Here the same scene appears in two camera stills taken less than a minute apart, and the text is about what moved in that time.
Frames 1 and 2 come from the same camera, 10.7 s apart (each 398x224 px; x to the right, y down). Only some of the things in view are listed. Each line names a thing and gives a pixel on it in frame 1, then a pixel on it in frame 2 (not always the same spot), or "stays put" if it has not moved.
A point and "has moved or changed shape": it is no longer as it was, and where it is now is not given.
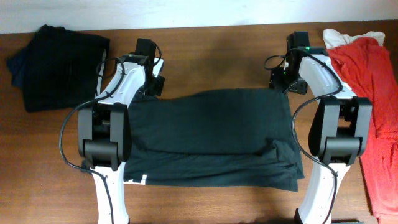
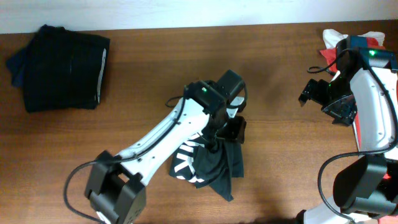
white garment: x=333 y=38 stays put
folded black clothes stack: x=57 y=68 stays put
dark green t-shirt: x=231 y=137 has moved or changed shape
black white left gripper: x=157 y=86 → x=234 y=132
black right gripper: x=277 y=78 → x=343 y=115
